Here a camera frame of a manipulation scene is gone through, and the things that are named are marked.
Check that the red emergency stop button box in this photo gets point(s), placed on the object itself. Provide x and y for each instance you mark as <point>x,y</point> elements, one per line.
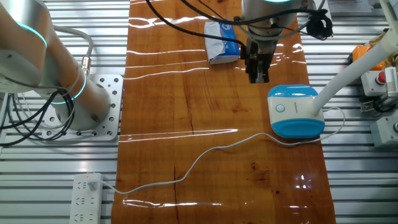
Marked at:
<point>370,85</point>

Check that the blue tissue pack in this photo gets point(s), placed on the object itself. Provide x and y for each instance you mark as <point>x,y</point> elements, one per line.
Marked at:
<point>217,46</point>

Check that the glossy wood grain table mat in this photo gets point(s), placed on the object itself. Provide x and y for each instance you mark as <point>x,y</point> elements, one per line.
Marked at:
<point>186,93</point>

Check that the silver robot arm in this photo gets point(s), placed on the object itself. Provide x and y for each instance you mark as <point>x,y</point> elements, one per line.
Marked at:
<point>31,46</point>

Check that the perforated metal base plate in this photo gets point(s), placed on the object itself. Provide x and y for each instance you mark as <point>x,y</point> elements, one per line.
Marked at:
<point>112,93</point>

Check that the blue and white desk lamp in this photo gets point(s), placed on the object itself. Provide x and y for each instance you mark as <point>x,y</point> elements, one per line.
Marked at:
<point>295,127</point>

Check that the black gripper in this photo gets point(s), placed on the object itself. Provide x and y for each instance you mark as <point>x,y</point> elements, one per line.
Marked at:
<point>259,54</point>

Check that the small grey metal bracket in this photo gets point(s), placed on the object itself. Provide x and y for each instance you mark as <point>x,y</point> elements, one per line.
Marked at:
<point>367,106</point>

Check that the orange block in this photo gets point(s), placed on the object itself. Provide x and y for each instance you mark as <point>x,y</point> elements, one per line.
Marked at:
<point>360,53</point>

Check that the white power strip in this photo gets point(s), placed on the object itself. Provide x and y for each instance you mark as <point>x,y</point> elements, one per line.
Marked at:
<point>84,202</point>

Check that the silver ribbed camera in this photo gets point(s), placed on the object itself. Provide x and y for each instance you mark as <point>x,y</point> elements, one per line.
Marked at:
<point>391,79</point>

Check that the grey green button box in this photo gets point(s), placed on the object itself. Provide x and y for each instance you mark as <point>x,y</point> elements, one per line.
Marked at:
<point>384,132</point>

